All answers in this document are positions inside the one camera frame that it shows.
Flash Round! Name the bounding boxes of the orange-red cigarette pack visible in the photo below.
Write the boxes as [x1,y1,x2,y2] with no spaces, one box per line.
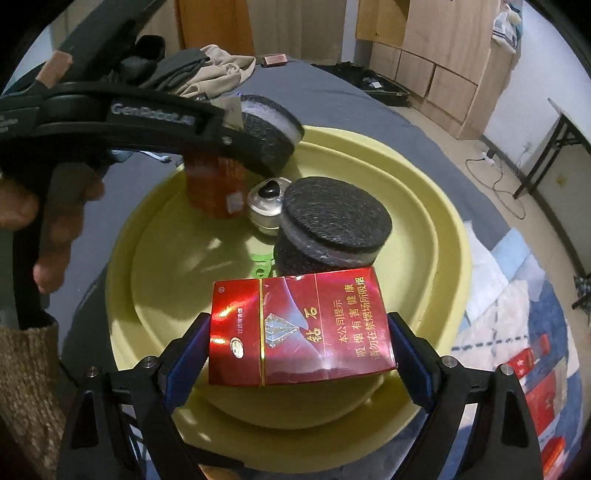
[184,154,247,220]

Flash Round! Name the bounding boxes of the yellow plastic basin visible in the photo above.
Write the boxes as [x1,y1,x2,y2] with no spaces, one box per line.
[105,124,472,469]

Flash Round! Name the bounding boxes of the orange wooden door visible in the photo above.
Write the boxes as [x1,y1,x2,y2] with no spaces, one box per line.
[175,0,254,56]

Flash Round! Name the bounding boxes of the black frame folding table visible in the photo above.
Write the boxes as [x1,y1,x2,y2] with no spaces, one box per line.
[515,97,591,199]

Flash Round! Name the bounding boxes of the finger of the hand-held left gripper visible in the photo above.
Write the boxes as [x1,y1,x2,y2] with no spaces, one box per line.
[185,115,279,180]

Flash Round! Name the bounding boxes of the dark green clothes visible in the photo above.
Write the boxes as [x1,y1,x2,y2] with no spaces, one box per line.
[152,50,208,90]

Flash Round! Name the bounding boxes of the blue printed blanket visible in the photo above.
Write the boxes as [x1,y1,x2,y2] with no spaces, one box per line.
[452,222,591,480]

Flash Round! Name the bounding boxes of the white round object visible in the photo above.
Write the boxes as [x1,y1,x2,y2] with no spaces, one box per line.
[272,231,370,280]

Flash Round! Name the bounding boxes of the shiny red cigarette pack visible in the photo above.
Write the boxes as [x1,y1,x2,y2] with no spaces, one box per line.
[208,267,399,387]

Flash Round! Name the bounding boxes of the black round scouring sponge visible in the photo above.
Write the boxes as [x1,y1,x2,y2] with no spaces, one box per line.
[280,176,393,268]
[239,95,305,174]

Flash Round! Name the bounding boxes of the white folded clothes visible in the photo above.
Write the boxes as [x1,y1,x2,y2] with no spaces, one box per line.
[492,11,525,51]

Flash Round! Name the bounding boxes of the black suitcase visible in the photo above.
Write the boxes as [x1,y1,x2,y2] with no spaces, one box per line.
[342,67,411,107]

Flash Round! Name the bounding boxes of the light wooden wardrobe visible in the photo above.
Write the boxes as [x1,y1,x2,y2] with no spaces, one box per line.
[355,0,513,139]

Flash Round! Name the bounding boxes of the person's left hand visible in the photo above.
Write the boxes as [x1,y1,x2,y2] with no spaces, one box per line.
[0,168,106,295]

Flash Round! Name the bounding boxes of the green plastic piece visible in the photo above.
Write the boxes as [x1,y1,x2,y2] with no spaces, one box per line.
[250,251,278,278]

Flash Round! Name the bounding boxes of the beige cloth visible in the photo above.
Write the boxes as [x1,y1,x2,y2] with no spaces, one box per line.
[178,45,257,100]

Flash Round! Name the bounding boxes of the black floor cable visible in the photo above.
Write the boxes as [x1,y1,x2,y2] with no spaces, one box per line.
[464,157,527,220]

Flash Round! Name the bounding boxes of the silver metal jar black knob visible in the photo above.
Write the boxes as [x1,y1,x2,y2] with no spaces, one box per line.
[246,179,289,236]

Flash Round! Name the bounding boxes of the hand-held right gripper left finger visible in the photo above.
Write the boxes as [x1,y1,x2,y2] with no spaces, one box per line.
[58,313,245,480]

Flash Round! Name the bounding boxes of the person's left forearm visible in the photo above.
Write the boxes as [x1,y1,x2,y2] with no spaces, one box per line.
[0,322,70,480]

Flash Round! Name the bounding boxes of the red cigarette pack gold print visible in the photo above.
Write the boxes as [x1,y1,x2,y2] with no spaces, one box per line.
[526,369,571,430]

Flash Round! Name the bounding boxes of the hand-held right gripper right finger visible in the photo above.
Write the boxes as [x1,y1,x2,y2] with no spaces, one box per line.
[387,312,546,480]

